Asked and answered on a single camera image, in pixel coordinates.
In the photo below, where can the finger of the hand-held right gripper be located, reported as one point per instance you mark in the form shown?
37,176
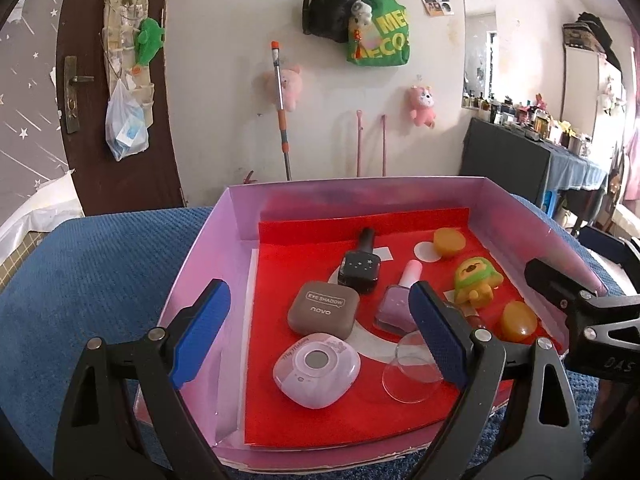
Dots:
550,275
610,247

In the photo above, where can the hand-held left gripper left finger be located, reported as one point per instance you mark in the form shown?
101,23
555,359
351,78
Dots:
200,330

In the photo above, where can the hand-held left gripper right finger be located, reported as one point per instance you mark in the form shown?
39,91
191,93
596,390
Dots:
437,332

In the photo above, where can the clear plastic cup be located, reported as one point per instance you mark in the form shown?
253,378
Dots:
410,380

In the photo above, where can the orange translucent block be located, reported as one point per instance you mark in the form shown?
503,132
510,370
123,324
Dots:
520,322

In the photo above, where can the green yellow toy figure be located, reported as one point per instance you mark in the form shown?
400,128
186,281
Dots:
475,277

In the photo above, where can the orange round sponge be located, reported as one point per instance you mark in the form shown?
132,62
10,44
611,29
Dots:
449,242

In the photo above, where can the purple cardboard box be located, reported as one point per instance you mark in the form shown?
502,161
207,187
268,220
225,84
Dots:
225,240

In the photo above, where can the brown eye shadow case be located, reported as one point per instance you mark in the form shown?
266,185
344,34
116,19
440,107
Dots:
320,310

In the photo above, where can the white pink round device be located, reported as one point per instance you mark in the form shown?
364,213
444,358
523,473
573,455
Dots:
315,370

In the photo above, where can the blue stool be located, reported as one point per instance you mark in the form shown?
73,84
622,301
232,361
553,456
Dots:
551,205

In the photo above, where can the blue tablecloth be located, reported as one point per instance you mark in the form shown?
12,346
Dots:
575,170

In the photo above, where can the blue blanket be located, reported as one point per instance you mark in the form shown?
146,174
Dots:
100,285

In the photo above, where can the black covered table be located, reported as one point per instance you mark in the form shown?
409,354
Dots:
500,165

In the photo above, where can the pink curtain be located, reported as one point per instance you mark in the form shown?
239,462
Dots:
634,110

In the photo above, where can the white plush toy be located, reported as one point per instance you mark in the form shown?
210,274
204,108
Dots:
611,97

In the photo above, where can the cluster of cosmetic bottles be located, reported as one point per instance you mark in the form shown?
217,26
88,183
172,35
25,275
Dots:
530,120

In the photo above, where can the white wardrobe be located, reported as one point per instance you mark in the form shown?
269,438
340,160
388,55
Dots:
580,90

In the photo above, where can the pink stick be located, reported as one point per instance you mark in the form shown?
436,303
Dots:
384,150
359,145

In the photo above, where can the brown door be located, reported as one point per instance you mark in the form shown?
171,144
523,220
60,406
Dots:
85,170

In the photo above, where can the white plastic sheet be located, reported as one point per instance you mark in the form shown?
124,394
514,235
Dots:
40,205

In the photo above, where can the pink bear plush toy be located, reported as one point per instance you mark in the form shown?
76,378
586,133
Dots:
421,105

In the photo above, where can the clear plastic bag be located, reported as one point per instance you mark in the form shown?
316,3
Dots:
125,130

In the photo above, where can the dark bags on wardrobe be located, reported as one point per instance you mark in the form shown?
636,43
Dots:
587,32

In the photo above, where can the orange-tipped brush stick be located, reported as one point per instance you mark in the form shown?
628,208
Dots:
281,105

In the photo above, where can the pale pink plush toy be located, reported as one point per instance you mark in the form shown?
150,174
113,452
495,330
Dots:
291,85

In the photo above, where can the green tote bag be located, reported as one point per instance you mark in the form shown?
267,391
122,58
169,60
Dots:
390,40

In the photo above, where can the green plush toy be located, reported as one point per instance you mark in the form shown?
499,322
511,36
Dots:
149,40

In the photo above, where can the beige hanging organiser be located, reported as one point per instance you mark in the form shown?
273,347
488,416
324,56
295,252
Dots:
122,25

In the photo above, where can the black backpack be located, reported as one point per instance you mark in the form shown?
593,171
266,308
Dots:
327,7

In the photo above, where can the wall mirror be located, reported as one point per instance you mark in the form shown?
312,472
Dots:
477,45

